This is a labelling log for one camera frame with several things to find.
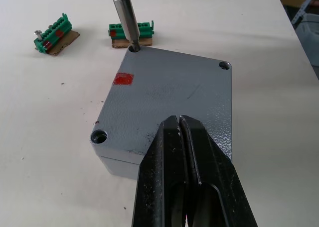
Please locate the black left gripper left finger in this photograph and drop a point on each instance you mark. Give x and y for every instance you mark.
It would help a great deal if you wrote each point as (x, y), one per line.
(157, 174)

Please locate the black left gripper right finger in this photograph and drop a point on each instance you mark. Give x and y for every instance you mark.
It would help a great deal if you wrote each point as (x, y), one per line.
(219, 182)

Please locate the grey box lid red sticker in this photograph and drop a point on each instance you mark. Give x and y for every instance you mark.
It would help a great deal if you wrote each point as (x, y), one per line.
(169, 87)

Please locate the blue black electric screwdriver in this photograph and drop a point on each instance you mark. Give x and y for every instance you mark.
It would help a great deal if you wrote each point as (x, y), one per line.
(124, 18)

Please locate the grey metal box base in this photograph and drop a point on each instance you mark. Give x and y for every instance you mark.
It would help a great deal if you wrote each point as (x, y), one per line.
(119, 167)

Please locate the small silver screw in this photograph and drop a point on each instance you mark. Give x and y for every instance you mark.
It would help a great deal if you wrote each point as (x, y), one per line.
(225, 65)
(38, 34)

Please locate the green screw holder on cardboard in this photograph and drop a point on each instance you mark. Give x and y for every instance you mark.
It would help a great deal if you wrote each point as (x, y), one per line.
(144, 31)
(53, 35)

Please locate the grey plastic bin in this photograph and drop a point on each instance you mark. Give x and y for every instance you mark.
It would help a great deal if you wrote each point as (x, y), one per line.
(309, 45)

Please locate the grey metal rack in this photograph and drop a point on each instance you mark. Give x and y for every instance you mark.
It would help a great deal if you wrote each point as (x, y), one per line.
(306, 5)

